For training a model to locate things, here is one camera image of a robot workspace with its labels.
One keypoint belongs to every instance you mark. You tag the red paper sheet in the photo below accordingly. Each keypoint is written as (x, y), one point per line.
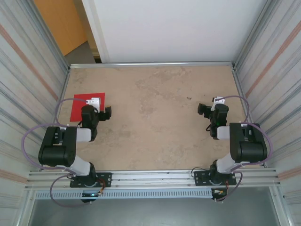
(77, 108)

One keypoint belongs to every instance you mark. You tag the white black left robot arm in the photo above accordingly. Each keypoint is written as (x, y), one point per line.
(56, 153)

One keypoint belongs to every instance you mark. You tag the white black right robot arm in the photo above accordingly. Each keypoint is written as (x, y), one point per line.
(249, 150)

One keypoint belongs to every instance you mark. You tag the black control board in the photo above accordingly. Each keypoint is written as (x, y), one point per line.
(89, 195)
(219, 192)

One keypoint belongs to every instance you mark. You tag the white backdrop board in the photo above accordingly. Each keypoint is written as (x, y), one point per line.
(176, 28)

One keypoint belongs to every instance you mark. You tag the orange wooden door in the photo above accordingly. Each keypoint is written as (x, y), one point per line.
(58, 23)

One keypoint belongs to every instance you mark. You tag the grey metal shelf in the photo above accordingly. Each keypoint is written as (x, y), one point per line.
(152, 212)

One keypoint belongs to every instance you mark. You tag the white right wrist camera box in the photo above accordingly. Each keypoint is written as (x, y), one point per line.
(218, 100)

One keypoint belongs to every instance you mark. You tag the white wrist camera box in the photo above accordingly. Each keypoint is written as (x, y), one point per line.
(94, 101)
(218, 100)

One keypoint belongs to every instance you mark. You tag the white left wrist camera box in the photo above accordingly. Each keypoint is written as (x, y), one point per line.
(94, 101)

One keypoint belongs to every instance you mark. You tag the aluminium table side rail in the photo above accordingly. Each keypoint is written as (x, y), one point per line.
(64, 82)
(238, 82)

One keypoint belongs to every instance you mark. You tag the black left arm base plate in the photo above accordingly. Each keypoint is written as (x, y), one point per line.
(105, 180)

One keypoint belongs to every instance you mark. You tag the aluminium frame crossbar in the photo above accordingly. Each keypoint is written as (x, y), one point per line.
(152, 64)

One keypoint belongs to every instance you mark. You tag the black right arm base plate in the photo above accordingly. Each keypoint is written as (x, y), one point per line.
(200, 177)

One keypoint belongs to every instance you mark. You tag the aluminium mounting rail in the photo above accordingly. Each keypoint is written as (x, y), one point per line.
(152, 179)

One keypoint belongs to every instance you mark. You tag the white door frame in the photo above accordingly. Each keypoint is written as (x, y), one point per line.
(94, 28)

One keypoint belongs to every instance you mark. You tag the aluminium frame post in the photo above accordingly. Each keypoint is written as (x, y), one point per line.
(48, 35)
(251, 35)

